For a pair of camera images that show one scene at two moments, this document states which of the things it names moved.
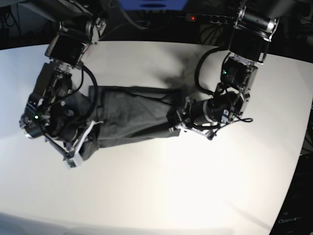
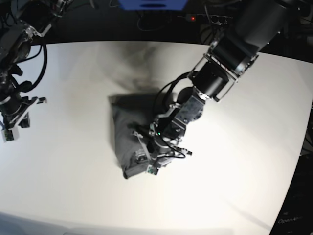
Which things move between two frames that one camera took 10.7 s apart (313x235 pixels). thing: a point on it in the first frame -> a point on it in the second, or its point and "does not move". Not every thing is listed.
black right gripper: (212, 109) -> (157, 146)
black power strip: (208, 18) does not move
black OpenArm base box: (296, 215) does not move
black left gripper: (63, 124) -> (11, 105)
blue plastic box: (153, 5) does not move
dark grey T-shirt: (124, 113) -> (134, 113)
